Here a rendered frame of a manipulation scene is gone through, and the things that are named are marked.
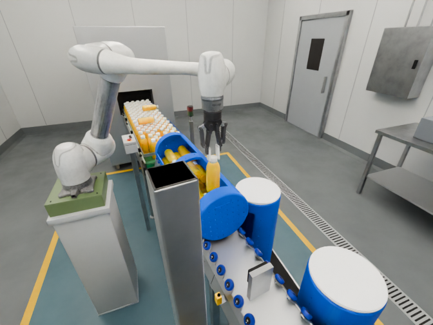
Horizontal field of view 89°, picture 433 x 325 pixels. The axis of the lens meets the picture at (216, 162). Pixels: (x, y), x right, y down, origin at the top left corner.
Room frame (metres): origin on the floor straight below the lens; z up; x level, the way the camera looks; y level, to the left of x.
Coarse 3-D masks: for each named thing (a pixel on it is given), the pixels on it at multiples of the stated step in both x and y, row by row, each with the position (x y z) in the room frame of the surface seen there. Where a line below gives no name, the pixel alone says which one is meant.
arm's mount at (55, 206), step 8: (104, 176) 1.22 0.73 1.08; (56, 184) 1.12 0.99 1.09; (96, 184) 1.12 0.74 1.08; (104, 184) 1.16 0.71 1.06; (56, 192) 1.04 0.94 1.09; (96, 192) 1.04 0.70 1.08; (104, 192) 1.10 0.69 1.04; (48, 200) 0.97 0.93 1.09; (56, 200) 0.97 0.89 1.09; (64, 200) 0.97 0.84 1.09; (72, 200) 0.97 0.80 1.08; (80, 200) 0.98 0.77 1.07; (88, 200) 1.00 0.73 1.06; (96, 200) 1.01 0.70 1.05; (104, 200) 1.05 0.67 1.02; (48, 208) 0.93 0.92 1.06; (56, 208) 0.94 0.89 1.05; (64, 208) 0.95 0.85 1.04; (72, 208) 0.97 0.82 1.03; (80, 208) 0.98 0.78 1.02; (88, 208) 0.99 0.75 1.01
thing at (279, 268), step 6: (276, 258) 1.29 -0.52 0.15; (276, 264) 1.23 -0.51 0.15; (282, 264) 1.23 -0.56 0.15; (276, 270) 1.17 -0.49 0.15; (282, 270) 1.17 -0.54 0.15; (282, 276) 1.12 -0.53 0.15; (288, 276) 1.12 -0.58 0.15; (288, 282) 1.06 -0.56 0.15; (294, 282) 1.06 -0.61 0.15; (288, 288) 1.02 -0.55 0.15; (294, 288) 1.02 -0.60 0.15
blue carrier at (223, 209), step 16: (160, 144) 1.54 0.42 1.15; (176, 144) 1.59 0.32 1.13; (192, 144) 1.41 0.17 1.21; (160, 160) 1.37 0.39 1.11; (192, 160) 1.17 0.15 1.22; (224, 176) 1.06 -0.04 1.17; (208, 192) 0.84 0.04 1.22; (224, 192) 0.83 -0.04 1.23; (208, 208) 0.77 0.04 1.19; (224, 208) 0.81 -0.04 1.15; (240, 208) 0.85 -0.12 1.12; (208, 224) 0.77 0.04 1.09; (224, 224) 0.81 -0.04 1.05; (240, 224) 0.85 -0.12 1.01
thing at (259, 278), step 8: (264, 264) 0.56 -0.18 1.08; (248, 272) 0.54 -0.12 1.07; (256, 272) 0.53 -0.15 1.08; (264, 272) 0.53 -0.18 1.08; (272, 272) 0.55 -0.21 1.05; (248, 280) 0.52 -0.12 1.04; (256, 280) 0.51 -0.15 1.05; (264, 280) 0.53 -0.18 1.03; (248, 288) 0.52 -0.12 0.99; (256, 288) 0.52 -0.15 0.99; (264, 288) 0.53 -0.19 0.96; (248, 296) 0.52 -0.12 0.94; (256, 296) 0.52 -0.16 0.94
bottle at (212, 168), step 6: (210, 162) 0.89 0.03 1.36; (216, 162) 0.90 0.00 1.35; (210, 168) 0.87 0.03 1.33; (216, 168) 0.88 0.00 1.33; (210, 174) 0.87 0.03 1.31; (216, 174) 0.87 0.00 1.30; (210, 180) 0.87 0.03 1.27; (216, 180) 0.87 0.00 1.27; (210, 186) 0.87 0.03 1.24; (216, 186) 0.88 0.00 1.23
